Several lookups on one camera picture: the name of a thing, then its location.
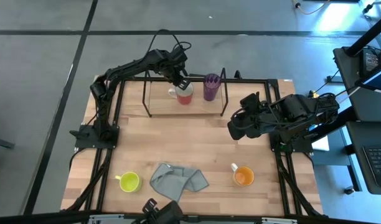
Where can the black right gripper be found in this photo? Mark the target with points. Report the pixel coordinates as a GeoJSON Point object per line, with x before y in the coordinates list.
{"type": "Point", "coordinates": [246, 124]}

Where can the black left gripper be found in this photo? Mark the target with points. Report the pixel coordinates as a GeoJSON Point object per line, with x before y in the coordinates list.
{"type": "Point", "coordinates": [173, 70]}

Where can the purple plastic tumbler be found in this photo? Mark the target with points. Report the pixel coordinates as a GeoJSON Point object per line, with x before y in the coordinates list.
{"type": "Point", "coordinates": [211, 88]}

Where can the yellow-green mug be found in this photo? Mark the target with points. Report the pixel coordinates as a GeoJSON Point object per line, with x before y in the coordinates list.
{"type": "Point", "coordinates": [129, 182]}

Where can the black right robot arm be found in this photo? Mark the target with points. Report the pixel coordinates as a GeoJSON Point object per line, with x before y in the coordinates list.
{"type": "Point", "coordinates": [302, 109]}

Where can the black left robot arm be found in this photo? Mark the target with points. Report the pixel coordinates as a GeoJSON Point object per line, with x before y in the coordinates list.
{"type": "Point", "coordinates": [125, 67]}

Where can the yellow power plug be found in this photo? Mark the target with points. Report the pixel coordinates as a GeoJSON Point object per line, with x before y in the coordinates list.
{"type": "Point", "coordinates": [313, 93]}

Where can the grey cloth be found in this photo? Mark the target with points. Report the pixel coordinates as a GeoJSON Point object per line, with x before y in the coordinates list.
{"type": "Point", "coordinates": [175, 183]}

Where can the black desk with laptop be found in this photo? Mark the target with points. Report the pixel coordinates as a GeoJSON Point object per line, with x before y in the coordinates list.
{"type": "Point", "coordinates": [365, 105]}

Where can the black caster wheel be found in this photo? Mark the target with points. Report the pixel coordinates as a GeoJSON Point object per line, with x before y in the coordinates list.
{"type": "Point", "coordinates": [350, 190]}

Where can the black desk with keyboard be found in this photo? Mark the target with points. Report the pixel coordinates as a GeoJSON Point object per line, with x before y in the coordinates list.
{"type": "Point", "coordinates": [358, 174]}

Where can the black keyboard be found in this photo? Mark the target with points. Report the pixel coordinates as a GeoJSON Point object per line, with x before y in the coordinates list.
{"type": "Point", "coordinates": [380, 161]}

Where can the black power adapter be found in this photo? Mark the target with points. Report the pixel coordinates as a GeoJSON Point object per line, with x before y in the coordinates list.
{"type": "Point", "coordinates": [371, 60]}

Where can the laptop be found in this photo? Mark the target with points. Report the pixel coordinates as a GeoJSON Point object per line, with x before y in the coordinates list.
{"type": "Point", "coordinates": [380, 79]}

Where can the black diagonal beam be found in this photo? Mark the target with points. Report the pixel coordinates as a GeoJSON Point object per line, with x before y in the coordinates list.
{"type": "Point", "coordinates": [368, 35]}

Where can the grey furniture foot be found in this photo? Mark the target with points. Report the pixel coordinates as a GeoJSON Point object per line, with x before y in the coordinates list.
{"type": "Point", "coordinates": [0, 143]}

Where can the black rig crossbar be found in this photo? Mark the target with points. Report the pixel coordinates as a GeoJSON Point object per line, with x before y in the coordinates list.
{"type": "Point", "coordinates": [38, 217]}

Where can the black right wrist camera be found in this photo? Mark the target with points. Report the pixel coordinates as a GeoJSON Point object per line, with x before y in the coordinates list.
{"type": "Point", "coordinates": [251, 101]}

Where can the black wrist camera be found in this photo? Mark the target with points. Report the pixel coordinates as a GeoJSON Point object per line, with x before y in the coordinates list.
{"type": "Point", "coordinates": [179, 55]}
{"type": "Point", "coordinates": [251, 101]}

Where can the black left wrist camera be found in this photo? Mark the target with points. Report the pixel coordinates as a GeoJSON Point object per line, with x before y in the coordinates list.
{"type": "Point", "coordinates": [179, 55]}

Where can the black aluminium table frame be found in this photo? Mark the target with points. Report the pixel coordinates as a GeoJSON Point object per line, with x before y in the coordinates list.
{"type": "Point", "coordinates": [256, 81]}

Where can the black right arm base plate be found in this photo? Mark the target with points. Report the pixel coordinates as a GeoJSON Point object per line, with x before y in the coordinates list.
{"type": "Point", "coordinates": [304, 148]}

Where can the silver bracket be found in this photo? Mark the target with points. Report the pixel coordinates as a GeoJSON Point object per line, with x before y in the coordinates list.
{"type": "Point", "coordinates": [279, 221]}
{"type": "Point", "coordinates": [106, 218]}

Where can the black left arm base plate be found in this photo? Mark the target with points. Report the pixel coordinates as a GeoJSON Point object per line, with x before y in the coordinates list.
{"type": "Point", "coordinates": [84, 140]}

